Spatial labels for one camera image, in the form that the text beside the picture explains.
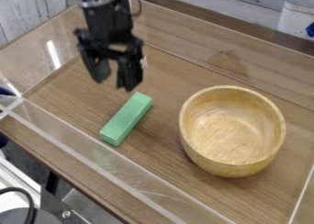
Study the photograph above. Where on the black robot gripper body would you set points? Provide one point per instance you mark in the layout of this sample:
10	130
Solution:
107	39

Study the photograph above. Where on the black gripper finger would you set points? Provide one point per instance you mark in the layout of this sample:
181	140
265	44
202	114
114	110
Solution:
97	65
130	72

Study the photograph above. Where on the green rectangular block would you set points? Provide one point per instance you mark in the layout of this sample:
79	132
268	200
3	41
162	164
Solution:
125	120

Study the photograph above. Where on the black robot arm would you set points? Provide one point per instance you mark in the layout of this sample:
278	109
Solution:
107	40

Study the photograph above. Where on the brown wooden bowl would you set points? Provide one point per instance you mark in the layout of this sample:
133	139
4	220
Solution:
232	130

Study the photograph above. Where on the blue object at left edge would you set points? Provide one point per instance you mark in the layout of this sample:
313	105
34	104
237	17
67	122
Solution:
4	91

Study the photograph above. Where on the blue object at edge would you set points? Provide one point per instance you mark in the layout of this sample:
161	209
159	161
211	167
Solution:
310	30
4	91

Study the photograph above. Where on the clear acrylic front barrier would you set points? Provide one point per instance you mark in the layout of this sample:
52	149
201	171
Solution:
126	189

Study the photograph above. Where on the black table leg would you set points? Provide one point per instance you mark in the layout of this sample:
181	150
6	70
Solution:
52	183

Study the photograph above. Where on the white cylindrical container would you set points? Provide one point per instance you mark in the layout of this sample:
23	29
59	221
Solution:
297	16

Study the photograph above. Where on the blue object at right edge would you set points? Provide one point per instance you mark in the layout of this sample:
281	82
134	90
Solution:
310	30

